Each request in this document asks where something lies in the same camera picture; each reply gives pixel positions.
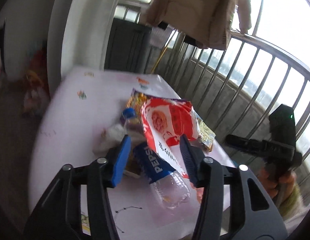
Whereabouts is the white fluffy trouser leg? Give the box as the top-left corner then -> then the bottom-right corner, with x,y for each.
279,184 -> 310,235

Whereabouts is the dark green door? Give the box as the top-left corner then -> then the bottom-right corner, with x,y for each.
104,18 -> 152,74

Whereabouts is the yellow broom handle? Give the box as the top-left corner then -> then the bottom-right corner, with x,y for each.
150,31 -> 176,74

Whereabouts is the yellow snack bag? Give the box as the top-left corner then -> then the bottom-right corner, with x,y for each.
197,116 -> 216,152

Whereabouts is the beige hanging jacket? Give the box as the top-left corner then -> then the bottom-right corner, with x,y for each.
140,0 -> 252,50

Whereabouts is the person's hand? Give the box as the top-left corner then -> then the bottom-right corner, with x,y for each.
257,167 -> 297,201

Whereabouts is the red white snack bag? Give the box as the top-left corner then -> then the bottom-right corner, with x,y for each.
140,99 -> 199,180

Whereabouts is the clear Pepsi bottle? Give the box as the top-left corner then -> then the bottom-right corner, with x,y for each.
121,107 -> 191,210

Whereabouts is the purple snack bag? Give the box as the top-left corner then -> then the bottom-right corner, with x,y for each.
126,89 -> 187,108

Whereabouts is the metal balcony railing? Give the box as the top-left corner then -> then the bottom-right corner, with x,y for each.
145,29 -> 310,201

